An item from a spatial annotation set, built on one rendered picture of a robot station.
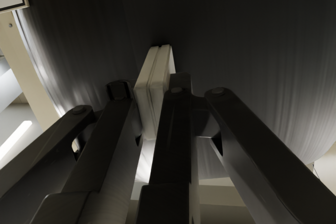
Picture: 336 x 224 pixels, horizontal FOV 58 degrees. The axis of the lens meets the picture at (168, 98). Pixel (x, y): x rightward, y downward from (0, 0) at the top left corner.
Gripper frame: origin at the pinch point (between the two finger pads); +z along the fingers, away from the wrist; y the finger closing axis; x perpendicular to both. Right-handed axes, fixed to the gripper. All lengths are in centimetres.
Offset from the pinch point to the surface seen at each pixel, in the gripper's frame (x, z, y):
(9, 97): -135, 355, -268
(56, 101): -3.2, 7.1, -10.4
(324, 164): -38, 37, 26
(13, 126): -196, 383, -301
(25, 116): -193, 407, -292
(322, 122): -7.3, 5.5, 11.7
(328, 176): -39, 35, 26
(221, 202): -185, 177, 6
